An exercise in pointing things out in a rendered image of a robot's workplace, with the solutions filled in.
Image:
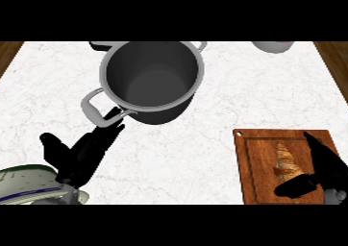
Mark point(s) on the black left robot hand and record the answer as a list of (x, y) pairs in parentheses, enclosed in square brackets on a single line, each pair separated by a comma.
[(88, 152)]

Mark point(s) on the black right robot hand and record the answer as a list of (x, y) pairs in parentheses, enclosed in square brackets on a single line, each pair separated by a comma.
[(331, 169)]

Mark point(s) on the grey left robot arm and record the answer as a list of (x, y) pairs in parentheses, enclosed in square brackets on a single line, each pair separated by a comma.
[(32, 187)]

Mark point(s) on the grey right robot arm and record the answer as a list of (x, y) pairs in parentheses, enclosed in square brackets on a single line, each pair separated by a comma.
[(337, 196)]

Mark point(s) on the golden brown croissant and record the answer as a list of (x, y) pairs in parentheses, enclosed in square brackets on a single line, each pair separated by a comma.
[(286, 163)]

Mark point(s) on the brown wooden cutting board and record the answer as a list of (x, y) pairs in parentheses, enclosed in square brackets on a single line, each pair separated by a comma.
[(261, 166)]

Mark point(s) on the grey steel pot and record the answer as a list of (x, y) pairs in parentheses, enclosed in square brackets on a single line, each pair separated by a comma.
[(147, 83)]

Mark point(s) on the grey round container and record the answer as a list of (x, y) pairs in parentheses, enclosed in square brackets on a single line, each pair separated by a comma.
[(273, 46)]

